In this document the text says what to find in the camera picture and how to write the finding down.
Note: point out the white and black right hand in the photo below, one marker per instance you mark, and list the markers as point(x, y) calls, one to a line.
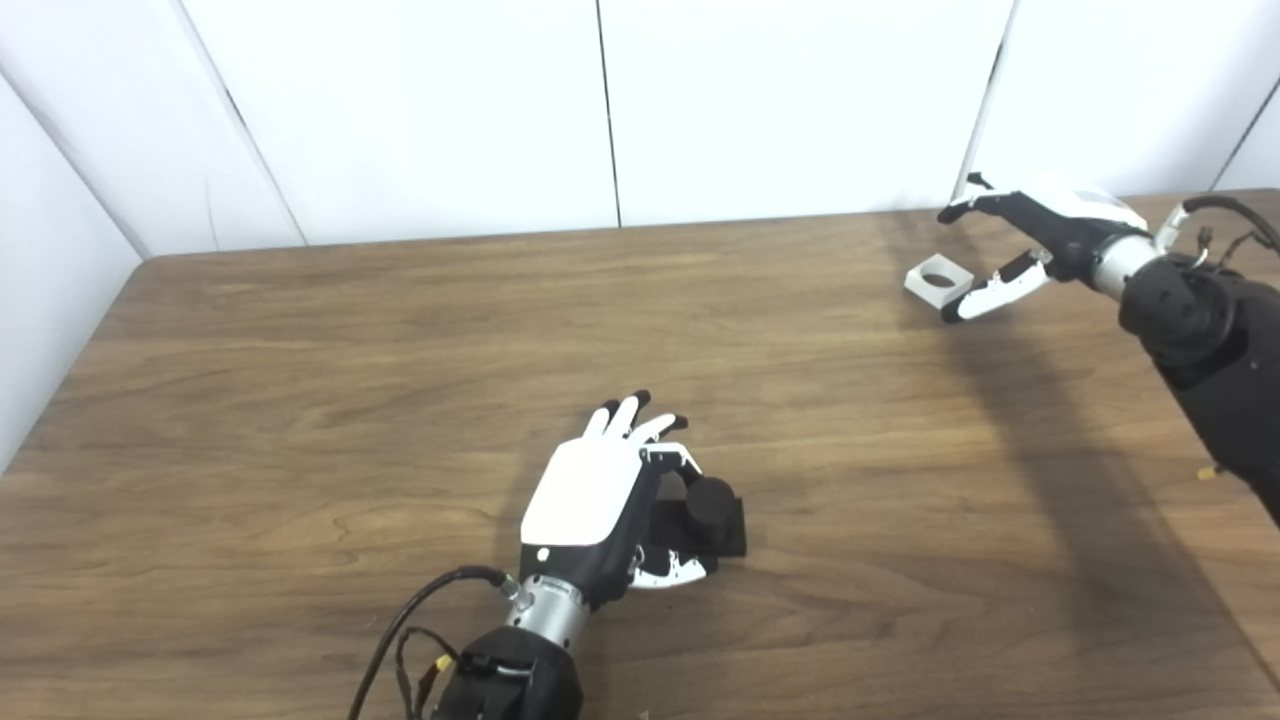
point(1070, 225)

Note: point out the white and black left hand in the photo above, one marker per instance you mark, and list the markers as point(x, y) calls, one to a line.
point(585, 495)

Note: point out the white square piece with hole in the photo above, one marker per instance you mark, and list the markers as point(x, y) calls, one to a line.
point(925, 292)

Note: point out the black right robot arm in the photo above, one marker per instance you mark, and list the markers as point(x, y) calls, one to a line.
point(1230, 370)

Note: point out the black peg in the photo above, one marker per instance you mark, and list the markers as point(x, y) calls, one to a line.
point(712, 505)

